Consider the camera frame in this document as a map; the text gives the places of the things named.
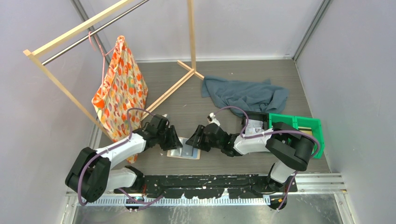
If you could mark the green plastic bin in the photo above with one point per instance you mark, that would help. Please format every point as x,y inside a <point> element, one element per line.
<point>311,126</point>

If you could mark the wooden clothes rack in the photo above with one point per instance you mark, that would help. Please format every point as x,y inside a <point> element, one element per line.
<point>156,32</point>

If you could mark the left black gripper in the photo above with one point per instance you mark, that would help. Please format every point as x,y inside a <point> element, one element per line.
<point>173,142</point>

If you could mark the orange floral fabric bag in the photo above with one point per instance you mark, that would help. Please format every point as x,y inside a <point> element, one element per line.
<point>121,97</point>

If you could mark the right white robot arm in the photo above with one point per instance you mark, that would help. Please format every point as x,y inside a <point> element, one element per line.
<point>291,147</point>

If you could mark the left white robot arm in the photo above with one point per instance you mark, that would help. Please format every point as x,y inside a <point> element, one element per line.
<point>93,173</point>

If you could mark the black tray with cards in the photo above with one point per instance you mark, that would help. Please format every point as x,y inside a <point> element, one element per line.
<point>254,122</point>

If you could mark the metal hanging rod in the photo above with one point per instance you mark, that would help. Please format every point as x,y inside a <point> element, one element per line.
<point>94,32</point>

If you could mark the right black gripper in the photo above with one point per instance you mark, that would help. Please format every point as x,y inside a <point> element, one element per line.
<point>193,141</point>

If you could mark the blue grey cloth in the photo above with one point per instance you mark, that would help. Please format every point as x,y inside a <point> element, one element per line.
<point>243,95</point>

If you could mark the beige leather card holder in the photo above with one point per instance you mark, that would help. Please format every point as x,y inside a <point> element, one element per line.
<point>184,152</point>

